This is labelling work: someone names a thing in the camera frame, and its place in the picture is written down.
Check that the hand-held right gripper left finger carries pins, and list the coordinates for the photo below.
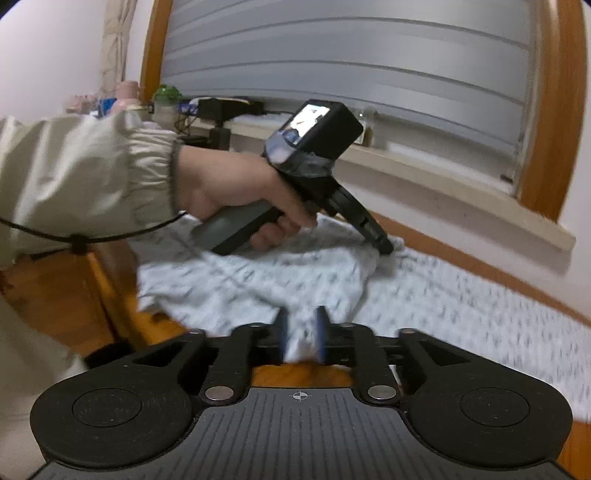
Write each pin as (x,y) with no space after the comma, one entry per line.
(282,332)

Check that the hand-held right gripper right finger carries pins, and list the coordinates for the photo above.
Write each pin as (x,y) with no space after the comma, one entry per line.
(322,334)

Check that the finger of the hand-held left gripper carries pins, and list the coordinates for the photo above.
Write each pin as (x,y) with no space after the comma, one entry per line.
(364,219)

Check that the white patterned pants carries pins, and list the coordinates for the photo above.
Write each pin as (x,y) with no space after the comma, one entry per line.
(415,295)

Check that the person's left hand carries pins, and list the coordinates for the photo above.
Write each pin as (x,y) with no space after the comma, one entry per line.
(221,180)

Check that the glass jar orange label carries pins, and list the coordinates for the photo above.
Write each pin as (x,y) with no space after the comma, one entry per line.
(368,134)

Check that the grey window blind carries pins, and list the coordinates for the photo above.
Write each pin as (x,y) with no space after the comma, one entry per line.
(369,60)

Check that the beige window sill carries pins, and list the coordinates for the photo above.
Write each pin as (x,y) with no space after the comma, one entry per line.
(461,194)

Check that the black power adapter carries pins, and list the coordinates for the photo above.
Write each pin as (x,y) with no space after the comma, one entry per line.
(226,108)

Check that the black stand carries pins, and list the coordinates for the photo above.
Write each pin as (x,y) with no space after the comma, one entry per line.
(220,136)

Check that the green lidded bottle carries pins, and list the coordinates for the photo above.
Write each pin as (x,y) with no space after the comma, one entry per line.
(166,108)

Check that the pink cup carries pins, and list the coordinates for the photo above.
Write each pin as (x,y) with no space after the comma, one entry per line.
(128,94)

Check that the small blue box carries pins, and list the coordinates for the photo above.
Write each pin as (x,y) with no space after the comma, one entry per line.
(106,107)

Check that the beige curtain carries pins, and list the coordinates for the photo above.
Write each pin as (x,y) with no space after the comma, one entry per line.
(115,41)

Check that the wooden window frame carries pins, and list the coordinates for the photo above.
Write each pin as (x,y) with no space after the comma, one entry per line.
(554,115)

